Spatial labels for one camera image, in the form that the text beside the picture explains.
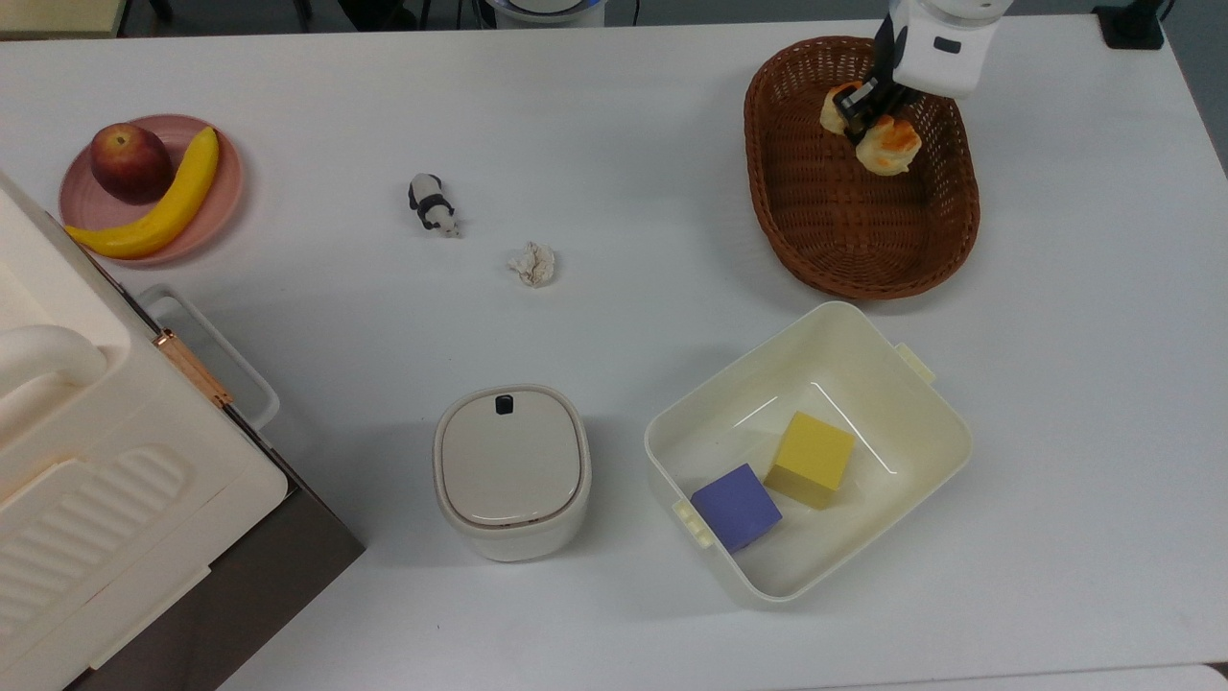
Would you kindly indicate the cream plastic storage box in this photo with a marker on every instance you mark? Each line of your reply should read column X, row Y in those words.
column 863, row 384

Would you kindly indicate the yellow banana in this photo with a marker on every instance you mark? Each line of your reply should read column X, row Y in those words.
column 177, row 197

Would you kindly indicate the beige side table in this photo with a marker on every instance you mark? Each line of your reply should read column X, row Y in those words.
column 53, row 14

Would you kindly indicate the orange glazed bread loaf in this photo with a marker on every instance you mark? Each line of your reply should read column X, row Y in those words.
column 890, row 146

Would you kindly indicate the cream countertop oven appliance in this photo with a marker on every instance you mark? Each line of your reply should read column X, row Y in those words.
column 106, row 480

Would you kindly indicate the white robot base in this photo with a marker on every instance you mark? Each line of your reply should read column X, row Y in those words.
column 549, row 10

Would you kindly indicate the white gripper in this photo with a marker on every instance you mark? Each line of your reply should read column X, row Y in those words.
column 945, row 58

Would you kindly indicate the pink round plate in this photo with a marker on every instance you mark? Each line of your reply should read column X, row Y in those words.
column 216, row 197

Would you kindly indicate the small panda toy figure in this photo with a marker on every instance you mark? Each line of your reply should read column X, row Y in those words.
column 432, row 203

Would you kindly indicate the purple cube block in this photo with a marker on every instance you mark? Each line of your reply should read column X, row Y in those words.
column 737, row 506

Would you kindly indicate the red apple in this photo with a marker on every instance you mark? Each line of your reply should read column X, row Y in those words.
column 130, row 163

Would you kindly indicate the copper latch on appliance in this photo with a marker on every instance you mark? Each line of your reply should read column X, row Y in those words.
column 192, row 368

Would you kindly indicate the white lidded trash bin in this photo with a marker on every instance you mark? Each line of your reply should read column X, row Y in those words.
column 511, row 470

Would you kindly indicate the crumpled white paper ball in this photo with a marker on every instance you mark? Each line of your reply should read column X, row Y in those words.
column 533, row 265

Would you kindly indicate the black clamp mount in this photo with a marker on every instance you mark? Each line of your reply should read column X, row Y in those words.
column 1130, row 24

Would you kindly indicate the yellow cube block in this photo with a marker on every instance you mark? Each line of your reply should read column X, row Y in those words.
column 811, row 456

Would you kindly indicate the brown wicker oval basket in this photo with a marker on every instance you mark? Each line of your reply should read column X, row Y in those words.
column 863, row 230

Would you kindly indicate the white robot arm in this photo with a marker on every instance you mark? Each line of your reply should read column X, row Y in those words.
column 959, row 8

